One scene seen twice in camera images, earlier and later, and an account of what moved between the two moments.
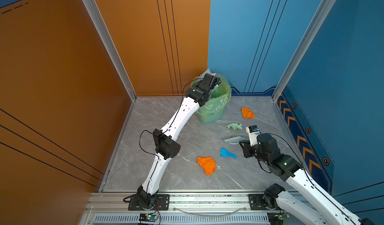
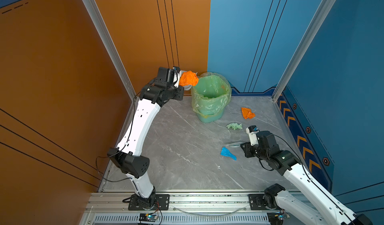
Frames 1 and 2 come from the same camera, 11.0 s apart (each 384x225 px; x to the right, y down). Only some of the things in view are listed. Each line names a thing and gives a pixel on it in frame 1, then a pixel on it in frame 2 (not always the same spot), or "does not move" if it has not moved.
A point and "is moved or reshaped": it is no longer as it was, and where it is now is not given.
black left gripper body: (194, 87) -> (175, 93)
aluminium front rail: (179, 203) does not move
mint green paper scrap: (235, 126) does not move
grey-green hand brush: (234, 140) is moved or reshaped
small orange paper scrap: (247, 113) does not move
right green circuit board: (275, 218) does not move
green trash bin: (206, 118) does not move
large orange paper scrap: (208, 164) -> (188, 78)
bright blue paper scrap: (225, 153) does not move
